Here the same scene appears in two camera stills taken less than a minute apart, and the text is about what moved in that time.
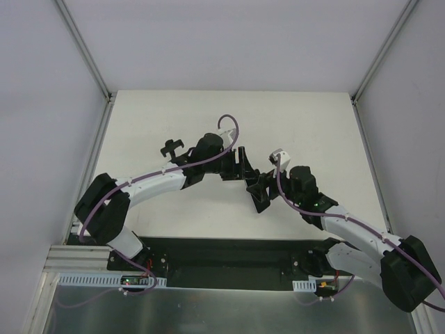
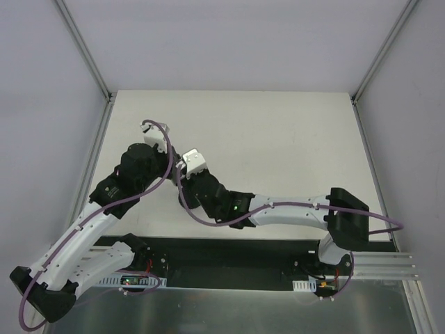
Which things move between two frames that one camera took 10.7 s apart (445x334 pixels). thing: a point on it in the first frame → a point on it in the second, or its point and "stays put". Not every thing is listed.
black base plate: (233, 264) stays put
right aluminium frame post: (404, 15) stays put
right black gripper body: (268, 188) → (185, 182)
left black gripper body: (237, 163) → (167, 161)
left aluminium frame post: (85, 47) stays put
